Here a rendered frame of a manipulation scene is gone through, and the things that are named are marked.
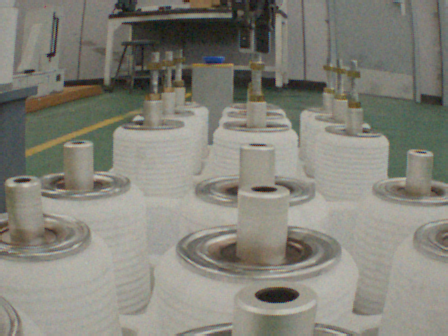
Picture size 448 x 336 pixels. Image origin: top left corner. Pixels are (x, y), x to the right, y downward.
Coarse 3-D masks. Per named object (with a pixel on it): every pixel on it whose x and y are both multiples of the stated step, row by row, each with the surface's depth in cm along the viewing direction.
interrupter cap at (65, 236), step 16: (0, 224) 28; (48, 224) 29; (64, 224) 29; (80, 224) 29; (0, 240) 25; (48, 240) 27; (64, 240) 26; (80, 240) 26; (0, 256) 23; (16, 256) 23; (32, 256) 23; (48, 256) 24; (64, 256) 24
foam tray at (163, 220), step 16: (208, 160) 87; (192, 176) 77; (208, 176) 77; (304, 176) 78; (160, 208) 63; (176, 208) 63; (336, 208) 62; (352, 208) 62; (160, 224) 63; (176, 224) 63; (336, 224) 62; (352, 224) 62; (160, 240) 64; (176, 240) 64; (352, 240) 63
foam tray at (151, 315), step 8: (152, 256) 46; (160, 256) 47; (152, 264) 45; (152, 272) 45; (152, 280) 45; (152, 288) 45; (152, 296) 38; (152, 304) 37; (152, 312) 35; (120, 320) 34; (128, 320) 34; (136, 320) 34; (144, 320) 34; (152, 320) 34; (352, 320) 34; (360, 320) 34; (368, 320) 33; (376, 320) 33; (128, 328) 33; (136, 328) 33; (144, 328) 33; (152, 328) 33; (352, 328) 33; (360, 328) 32; (368, 328) 33; (376, 328) 33
